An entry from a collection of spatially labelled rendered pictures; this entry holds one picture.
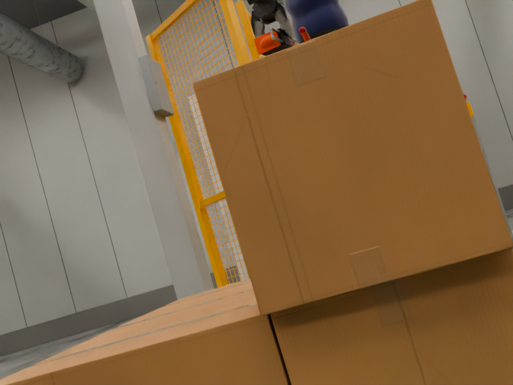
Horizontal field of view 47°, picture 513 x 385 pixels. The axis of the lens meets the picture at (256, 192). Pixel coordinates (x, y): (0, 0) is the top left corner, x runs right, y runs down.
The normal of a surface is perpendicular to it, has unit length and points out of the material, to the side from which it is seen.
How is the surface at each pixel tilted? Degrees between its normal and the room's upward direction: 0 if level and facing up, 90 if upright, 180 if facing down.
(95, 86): 90
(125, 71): 90
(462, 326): 90
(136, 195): 90
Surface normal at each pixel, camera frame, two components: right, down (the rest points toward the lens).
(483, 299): -0.21, -0.03
